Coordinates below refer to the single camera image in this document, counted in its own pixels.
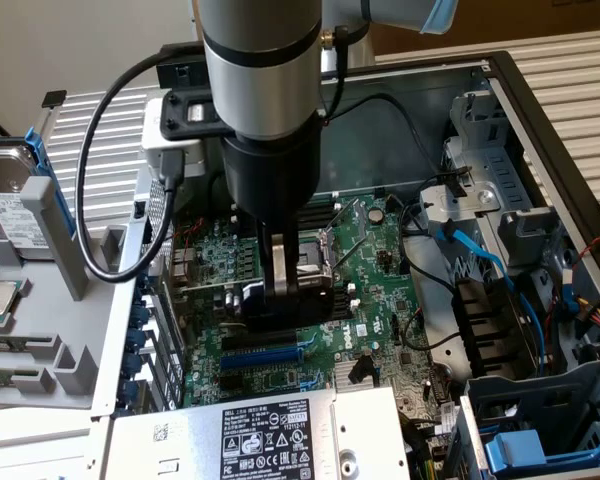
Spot thin black wire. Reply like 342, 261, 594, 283
398, 197, 462, 297
401, 307, 464, 352

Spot black camera bracket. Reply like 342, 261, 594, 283
158, 88, 237, 144

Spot dark blue wire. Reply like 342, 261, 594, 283
512, 272, 549, 374

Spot black mounting block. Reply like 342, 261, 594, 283
157, 42, 207, 90

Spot brown cardboard box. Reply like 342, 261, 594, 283
369, 0, 600, 56

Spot silver metal disk bay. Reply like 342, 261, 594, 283
419, 89, 539, 241

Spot dark grey disk bay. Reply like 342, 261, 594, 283
459, 359, 600, 480

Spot blue plastic latch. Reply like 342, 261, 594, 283
483, 429, 547, 474

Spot metal socket cover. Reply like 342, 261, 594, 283
337, 198, 372, 241

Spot green NVIDIA graphics card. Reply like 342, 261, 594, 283
169, 269, 336, 331

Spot green RAM stick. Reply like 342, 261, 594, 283
0, 338, 56, 352
0, 368, 40, 389

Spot green Dell motherboard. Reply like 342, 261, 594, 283
171, 193, 464, 419

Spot grey plastic bracket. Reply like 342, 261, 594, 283
497, 207, 566, 256

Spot hard disk with blue rails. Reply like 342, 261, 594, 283
0, 127, 76, 261

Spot silver chipset heatsink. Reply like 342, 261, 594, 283
332, 358, 381, 390

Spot thin metal locking lever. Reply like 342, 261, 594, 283
299, 232, 371, 281

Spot black plastic fan duct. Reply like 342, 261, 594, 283
453, 277, 539, 379

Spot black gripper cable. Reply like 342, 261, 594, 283
319, 24, 352, 124

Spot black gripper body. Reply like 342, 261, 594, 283
221, 124, 325, 227

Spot silver labelled power supply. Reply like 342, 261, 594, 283
108, 383, 412, 480

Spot light blue SATA wire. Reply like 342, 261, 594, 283
437, 219, 514, 294

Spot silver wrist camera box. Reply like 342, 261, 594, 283
140, 97, 209, 180

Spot grey plastic parts rack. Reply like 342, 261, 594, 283
0, 175, 131, 417

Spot CPU socket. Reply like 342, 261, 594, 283
294, 227, 345, 289

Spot open grey PC case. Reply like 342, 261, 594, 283
90, 48, 600, 480

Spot black wire with plug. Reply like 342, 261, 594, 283
322, 93, 446, 176

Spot short black expansion slot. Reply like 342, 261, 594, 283
217, 373, 261, 395

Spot long black expansion slot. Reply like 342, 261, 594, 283
221, 329, 300, 353

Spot blue expansion slot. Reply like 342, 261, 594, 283
218, 346, 305, 372

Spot thick black camera cable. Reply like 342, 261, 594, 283
73, 51, 187, 287

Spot red black twisted wire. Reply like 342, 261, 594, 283
571, 225, 600, 272
172, 219, 206, 242

